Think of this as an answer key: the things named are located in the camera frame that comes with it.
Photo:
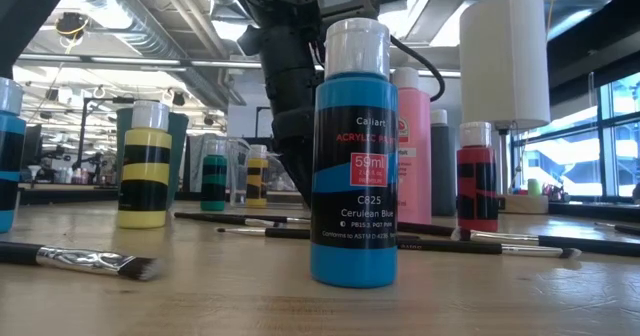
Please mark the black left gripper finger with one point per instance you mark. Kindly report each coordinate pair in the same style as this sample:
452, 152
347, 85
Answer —
300, 171

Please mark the small golden yellow paint bottle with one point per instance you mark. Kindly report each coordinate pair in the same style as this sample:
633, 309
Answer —
257, 166

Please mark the tall light pink paint bottle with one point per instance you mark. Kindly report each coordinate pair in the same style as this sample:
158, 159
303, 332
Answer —
415, 176

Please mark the small lemon yellow paint bottle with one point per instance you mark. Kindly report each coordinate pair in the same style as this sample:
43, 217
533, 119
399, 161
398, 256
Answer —
145, 141

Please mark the small blue paint bottle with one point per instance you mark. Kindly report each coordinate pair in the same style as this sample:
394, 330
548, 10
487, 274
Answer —
10, 126

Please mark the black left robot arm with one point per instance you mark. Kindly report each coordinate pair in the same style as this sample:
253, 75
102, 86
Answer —
290, 51

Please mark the small teal green paint bottle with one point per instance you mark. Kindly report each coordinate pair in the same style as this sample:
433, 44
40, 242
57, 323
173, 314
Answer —
214, 168

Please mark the cerulean blue paint bottle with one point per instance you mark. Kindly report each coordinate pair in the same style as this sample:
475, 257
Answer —
352, 266

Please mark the tall grey paint bottle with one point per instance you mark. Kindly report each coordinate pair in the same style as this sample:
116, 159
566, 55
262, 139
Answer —
444, 176

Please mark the small red paint bottle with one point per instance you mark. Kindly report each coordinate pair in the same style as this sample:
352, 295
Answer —
477, 211

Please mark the clear plastic tray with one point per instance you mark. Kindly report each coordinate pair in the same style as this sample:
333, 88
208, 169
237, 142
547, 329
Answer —
237, 176

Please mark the grey ceiling unit box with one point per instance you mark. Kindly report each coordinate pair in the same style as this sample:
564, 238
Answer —
350, 8

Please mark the teal plastic cup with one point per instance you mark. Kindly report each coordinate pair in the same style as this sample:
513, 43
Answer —
179, 151

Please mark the table lamp white shade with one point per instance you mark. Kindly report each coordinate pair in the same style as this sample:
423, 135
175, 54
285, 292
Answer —
500, 51

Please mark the small green container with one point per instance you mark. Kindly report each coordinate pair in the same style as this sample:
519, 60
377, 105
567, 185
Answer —
534, 187

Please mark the flat paintbrush silver ferrule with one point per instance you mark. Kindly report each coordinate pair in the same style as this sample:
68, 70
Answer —
75, 260

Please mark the black aluminium table frame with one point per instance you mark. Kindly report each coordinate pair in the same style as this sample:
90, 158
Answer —
590, 210

